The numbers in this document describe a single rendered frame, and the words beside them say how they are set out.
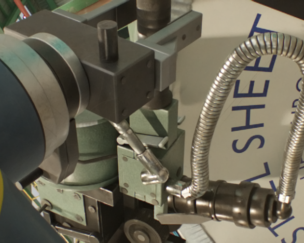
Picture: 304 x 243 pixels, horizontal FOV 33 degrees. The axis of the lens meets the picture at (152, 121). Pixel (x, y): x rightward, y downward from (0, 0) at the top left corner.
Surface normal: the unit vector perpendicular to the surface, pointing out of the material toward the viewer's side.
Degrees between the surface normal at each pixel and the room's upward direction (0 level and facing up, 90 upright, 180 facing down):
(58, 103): 137
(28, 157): 124
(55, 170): 49
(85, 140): 95
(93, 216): 58
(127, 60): 115
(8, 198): 172
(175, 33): 129
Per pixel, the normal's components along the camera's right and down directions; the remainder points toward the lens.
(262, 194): -0.26, -0.81
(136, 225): -0.47, 0.53
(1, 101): 0.58, -0.27
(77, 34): 0.00, -0.80
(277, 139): 0.11, 0.54
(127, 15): 0.79, 0.37
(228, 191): -0.36, -0.63
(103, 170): 0.48, 0.52
